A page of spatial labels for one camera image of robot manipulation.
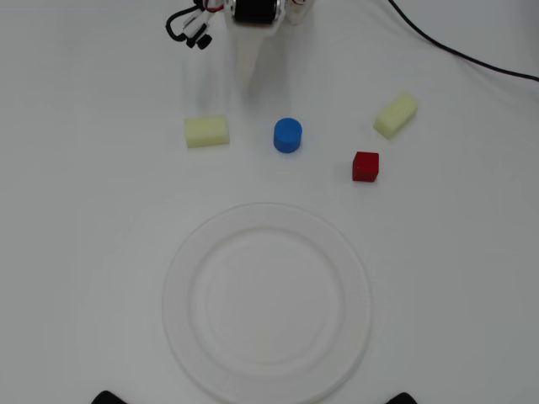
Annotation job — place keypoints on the pale yellow foam block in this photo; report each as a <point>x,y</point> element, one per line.
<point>207,131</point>
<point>396,115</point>

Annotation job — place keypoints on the blue cylinder block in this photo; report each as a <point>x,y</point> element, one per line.
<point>287,134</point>

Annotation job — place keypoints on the red cube block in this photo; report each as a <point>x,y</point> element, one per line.
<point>365,166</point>

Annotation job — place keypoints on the black stand foot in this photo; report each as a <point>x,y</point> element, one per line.
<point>108,398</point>
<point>405,399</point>

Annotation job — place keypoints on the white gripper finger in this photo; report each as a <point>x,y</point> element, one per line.
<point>252,63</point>

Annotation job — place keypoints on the white round dish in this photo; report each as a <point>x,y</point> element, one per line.
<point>269,303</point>

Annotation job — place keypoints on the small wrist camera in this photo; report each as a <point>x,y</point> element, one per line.
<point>198,31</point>

